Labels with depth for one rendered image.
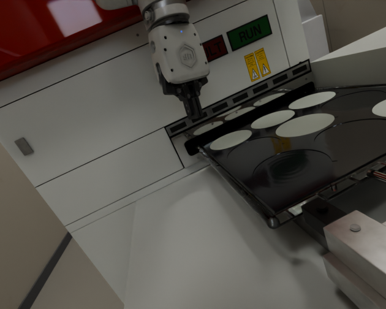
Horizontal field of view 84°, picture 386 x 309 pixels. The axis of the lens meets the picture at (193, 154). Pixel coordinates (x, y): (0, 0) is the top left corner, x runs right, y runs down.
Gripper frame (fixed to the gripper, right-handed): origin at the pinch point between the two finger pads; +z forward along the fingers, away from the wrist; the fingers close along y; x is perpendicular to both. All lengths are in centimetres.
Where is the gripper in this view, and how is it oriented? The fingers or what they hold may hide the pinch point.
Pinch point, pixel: (193, 108)
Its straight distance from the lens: 44.9
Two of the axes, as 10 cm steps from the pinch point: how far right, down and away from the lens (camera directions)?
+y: 7.5, -3.8, 5.4
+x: -5.9, -0.3, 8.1
